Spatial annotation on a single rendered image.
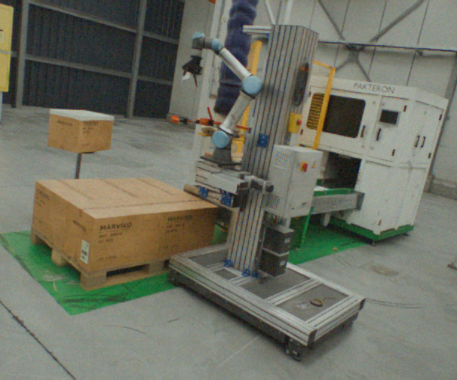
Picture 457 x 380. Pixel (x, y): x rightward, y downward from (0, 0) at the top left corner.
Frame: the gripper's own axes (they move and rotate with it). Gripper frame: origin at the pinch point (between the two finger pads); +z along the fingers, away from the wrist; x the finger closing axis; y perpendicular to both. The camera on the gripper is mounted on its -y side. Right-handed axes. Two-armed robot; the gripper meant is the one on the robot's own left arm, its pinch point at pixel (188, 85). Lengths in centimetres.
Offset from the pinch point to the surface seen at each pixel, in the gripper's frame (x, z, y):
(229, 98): 70, 4, -21
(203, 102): 150, 14, -127
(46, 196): -47, 105, -93
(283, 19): 366, -128, -193
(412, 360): 81, 152, 170
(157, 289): -6, 152, 6
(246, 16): 71, -63, -19
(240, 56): 71, -31, -18
